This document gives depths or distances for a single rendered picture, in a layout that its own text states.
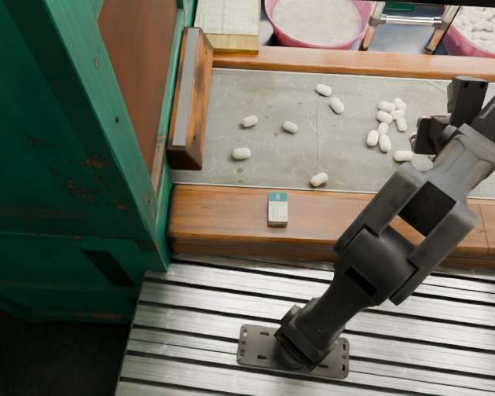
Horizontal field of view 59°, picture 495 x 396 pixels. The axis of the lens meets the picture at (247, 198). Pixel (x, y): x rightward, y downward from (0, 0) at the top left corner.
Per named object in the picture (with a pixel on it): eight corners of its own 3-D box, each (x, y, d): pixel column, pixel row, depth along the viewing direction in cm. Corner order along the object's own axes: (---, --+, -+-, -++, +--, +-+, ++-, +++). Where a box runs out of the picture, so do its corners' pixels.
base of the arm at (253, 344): (241, 315, 74) (236, 358, 71) (359, 331, 73) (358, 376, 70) (240, 323, 81) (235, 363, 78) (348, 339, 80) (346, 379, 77)
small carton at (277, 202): (286, 226, 79) (287, 221, 78) (267, 225, 79) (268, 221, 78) (286, 196, 82) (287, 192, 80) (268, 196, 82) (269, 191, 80)
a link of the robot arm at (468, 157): (462, 112, 63) (384, 180, 41) (518, 150, 60) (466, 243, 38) (412, 174, 71) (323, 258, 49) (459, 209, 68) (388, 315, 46)
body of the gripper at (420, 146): (417, 115, 76) (433, 126, 70) (474, 118, 76) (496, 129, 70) (409, 151, 79) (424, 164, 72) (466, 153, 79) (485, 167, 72)
